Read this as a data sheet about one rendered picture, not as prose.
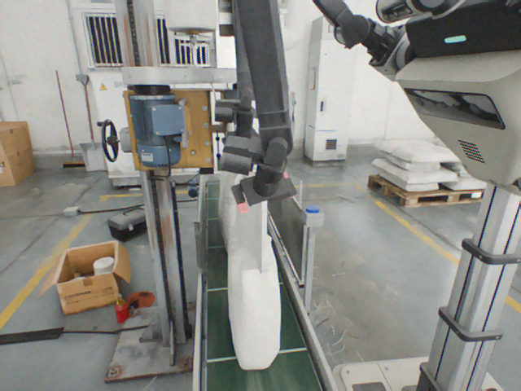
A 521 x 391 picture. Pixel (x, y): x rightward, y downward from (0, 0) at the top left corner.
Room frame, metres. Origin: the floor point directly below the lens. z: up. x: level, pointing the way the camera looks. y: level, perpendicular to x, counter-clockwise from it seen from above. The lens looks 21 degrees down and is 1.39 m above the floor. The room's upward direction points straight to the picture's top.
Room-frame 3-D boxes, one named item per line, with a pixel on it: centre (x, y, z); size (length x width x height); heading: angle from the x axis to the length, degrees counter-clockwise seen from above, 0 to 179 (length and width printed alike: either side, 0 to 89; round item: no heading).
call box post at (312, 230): (1.25, -0.24, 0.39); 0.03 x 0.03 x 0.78; 9
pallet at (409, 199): (3.74, -2.14, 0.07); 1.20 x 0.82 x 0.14; 101
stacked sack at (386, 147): (3.88, -1.81, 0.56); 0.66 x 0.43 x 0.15; 96
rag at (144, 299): (1.67, 0.78, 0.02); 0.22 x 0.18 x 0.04; 9
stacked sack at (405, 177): (3.48, -1.89, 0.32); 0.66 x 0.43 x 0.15; 101
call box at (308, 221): (1.25, -0.24, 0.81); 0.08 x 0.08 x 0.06; 9
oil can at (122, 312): (1.50, 0.82, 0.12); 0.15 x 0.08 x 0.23; 9
